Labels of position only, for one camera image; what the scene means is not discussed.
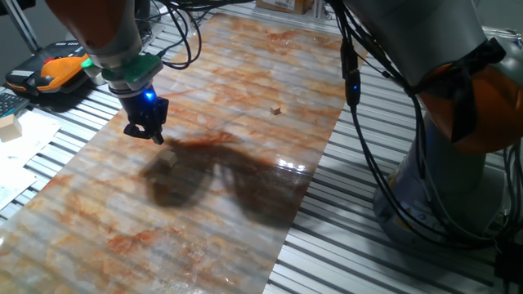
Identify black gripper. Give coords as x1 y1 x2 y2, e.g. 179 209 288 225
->
120 87 169 145

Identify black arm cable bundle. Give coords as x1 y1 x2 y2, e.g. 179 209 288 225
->
154 0 523 251

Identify black computer keyboard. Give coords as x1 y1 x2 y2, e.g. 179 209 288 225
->
0 91 30 118

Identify aluminium frame post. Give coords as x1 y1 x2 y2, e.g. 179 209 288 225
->
0 0 42 54

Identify white paper sheets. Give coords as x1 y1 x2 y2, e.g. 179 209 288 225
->
0 109 62 212

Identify green gripper mount plate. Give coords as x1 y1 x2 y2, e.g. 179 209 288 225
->
80 52 163 91

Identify orange and black teach pendant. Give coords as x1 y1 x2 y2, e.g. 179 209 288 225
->
5 40 93 97

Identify cardboard box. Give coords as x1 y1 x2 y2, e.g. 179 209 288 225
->
256 0 315 16

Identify small light wooden cube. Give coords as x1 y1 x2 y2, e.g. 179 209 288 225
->
157 149 178 168

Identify large wooden block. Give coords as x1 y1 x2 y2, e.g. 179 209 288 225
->
0 114 24 143

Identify orange marble pattern mat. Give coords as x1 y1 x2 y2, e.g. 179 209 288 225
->
0 11 369 294

